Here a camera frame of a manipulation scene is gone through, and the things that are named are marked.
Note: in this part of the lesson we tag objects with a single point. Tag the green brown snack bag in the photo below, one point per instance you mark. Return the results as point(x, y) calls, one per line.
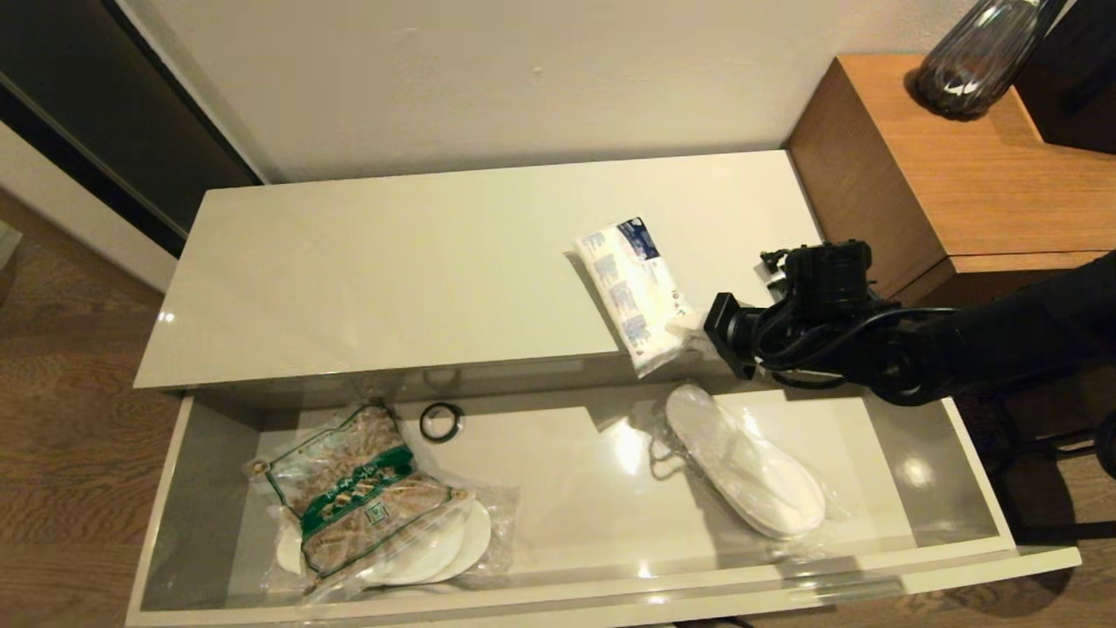
point(349, 497)

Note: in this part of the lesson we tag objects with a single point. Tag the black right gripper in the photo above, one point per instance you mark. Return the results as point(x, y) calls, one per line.
point(732, 336)

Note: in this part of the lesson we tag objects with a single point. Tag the dark sliding door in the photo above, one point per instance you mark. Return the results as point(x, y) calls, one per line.
point(87, 70)

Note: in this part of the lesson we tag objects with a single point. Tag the dark ribbed glass vase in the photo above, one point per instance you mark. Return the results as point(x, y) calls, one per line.
point(976, 61)

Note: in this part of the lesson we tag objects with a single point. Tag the bagged white slippers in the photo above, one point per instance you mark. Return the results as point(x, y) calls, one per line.
point(453, 549)
point(741, 471)

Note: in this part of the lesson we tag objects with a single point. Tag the brown wooden desk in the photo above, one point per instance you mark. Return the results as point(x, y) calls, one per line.
point(959, 174)

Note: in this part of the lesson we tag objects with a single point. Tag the beige glossy cabinet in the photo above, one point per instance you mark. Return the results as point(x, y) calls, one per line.
point(392, 262)

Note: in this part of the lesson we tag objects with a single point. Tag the white tissue pack blue label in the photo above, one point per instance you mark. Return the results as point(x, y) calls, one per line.
point(636, 296)

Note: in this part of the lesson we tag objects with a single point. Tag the black box on desk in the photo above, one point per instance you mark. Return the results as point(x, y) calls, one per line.
point(1077, 87)

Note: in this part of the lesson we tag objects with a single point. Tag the black tape roll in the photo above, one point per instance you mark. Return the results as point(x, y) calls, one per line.
point(425, 422)

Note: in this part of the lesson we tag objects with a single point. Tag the beige glossy drawer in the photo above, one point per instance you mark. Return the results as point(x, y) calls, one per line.
point(567, 497)

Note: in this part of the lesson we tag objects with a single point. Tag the black metal stool frame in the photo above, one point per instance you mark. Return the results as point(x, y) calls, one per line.
point(1046, 515)

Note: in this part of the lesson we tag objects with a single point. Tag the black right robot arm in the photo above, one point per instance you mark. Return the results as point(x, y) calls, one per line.
point(1003, 340)

